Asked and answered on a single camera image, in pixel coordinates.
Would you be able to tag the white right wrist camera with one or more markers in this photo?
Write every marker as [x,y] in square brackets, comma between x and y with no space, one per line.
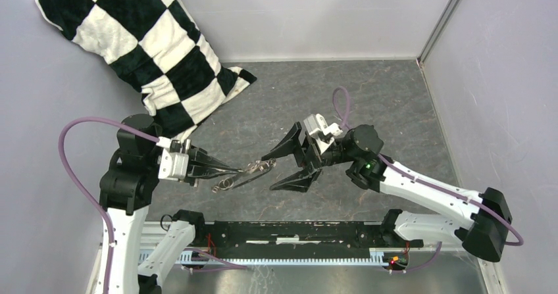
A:
[324,134]

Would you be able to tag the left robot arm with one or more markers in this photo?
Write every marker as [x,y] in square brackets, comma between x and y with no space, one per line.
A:
[126,191]

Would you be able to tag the metal key organizer plate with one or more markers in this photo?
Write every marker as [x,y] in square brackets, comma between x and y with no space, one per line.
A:
[254,170]

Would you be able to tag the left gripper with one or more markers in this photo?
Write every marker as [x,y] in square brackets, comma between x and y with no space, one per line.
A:
[201,164]

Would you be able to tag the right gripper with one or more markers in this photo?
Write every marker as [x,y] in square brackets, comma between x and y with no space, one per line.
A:
[301,181]

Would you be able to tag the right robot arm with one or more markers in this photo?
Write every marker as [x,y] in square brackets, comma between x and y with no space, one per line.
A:
[478,221]

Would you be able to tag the aluminium corner profile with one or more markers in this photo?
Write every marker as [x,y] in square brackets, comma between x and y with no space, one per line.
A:
[437,31]

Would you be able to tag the black and white checkered pillow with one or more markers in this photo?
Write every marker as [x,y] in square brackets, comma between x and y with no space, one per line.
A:
[156,47]

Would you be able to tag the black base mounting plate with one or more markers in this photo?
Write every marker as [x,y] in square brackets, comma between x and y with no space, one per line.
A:
[297,240]

